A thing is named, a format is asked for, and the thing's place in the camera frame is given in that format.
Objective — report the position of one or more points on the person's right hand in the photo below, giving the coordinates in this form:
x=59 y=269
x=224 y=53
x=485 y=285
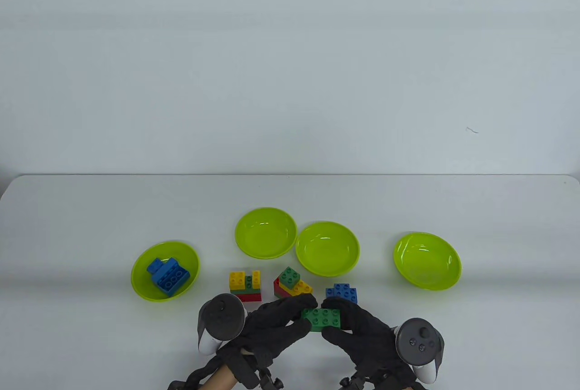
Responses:
x=367 y=340

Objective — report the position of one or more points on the small green toy brick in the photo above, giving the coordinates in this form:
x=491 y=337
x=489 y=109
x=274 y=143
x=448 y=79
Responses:
x=289 y=276

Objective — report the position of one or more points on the long blue toy brick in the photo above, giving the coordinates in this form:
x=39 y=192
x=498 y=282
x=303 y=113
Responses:
x=349 y=295
x=172 y=279

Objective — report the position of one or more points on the person's left hand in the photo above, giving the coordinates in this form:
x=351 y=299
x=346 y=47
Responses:
x=272 y=322

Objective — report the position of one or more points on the small blue toy brick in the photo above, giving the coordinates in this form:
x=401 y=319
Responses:
x=340 y=288
x=155 y=267

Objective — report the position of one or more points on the lime green plastic bowl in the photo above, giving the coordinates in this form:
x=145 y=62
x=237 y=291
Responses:
x=327 y=249
x=426 y=261
x=266 y=233
x=181 y=254

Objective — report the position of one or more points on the long yellow toy brick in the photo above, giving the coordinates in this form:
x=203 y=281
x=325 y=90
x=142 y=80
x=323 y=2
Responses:
x=301 y=288

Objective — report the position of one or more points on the small yellow toy brick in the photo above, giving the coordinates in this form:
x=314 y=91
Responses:
x=236 y=279
x=256 y=279

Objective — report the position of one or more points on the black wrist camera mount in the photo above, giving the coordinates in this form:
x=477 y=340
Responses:
x=258 y=378
x=362 y=381

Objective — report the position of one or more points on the long green toy brick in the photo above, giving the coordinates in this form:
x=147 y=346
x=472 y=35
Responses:
x=248 y=282
x=321 y=317

